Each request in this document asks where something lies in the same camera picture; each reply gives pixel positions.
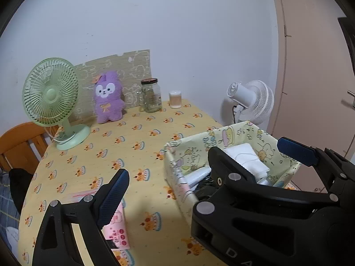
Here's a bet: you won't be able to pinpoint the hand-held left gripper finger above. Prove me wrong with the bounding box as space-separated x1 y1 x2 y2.
32 168 130 266

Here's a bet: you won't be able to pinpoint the white plastic packet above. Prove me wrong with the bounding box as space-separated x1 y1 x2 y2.
184 165 213 186

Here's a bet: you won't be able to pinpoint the blue plaid bedding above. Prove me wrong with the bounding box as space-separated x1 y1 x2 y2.
0 169 22 251

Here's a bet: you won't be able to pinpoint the green desk fan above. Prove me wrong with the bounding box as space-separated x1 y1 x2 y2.
22 58 91 151

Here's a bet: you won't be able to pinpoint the metal door handle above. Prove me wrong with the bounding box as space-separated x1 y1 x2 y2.
341 90 355 108

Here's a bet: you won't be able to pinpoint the pink printed packet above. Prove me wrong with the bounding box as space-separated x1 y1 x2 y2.
67 191 131 252

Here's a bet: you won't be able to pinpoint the cotton swab container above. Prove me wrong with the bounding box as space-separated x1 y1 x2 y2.
169 90 183 109

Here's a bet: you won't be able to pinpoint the yellow printed tablecloth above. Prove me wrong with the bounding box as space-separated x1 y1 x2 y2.
18 99 300 266

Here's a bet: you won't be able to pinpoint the wooden chair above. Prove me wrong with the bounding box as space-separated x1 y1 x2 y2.
0 122 60 172

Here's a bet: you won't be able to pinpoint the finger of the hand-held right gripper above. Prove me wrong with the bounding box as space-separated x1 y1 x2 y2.
277 137 355 200
191 147 341 229

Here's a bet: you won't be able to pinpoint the white standing fan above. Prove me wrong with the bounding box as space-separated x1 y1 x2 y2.
226 80 275 126

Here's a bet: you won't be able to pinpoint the dark cloth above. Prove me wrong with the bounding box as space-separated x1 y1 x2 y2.
8 168 35 214

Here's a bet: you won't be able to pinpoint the beige door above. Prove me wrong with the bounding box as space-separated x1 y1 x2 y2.
268 0 355 193

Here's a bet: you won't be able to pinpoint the white folded cloth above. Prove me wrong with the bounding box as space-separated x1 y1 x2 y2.
223 143 271 185

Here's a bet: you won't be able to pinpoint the grey socks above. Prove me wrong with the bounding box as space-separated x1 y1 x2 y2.
194 179 222 200

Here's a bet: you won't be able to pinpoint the purple plush toy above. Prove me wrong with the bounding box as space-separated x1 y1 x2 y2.
93 70 126 124

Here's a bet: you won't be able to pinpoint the glass jar with lid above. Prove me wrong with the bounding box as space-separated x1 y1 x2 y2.
138 78 163 113

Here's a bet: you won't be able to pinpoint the beige printed board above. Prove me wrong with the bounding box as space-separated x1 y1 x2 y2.
73 49 152 122

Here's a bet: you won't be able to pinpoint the yellow printed fabric basket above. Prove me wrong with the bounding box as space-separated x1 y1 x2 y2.
164 120 301 203

